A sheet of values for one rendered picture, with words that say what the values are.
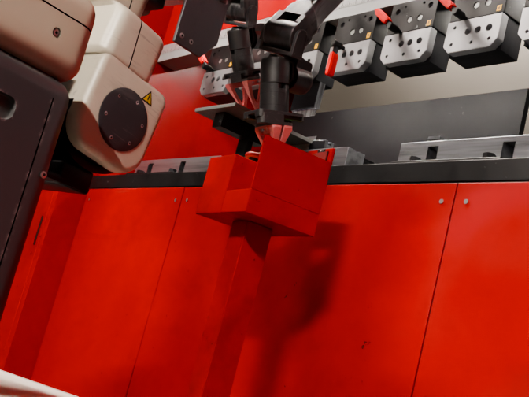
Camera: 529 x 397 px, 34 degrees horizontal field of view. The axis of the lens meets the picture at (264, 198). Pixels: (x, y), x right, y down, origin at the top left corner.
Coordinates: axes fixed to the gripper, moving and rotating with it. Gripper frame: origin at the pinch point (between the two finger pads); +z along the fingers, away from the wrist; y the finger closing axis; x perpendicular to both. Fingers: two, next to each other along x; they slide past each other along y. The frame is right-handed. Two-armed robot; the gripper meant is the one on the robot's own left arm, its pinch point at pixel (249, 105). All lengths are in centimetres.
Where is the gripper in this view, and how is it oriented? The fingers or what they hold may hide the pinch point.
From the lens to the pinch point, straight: 223.8
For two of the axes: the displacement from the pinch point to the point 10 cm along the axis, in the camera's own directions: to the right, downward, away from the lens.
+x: -7.7, 2.0, -6.0
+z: 1.6, 9.8, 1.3
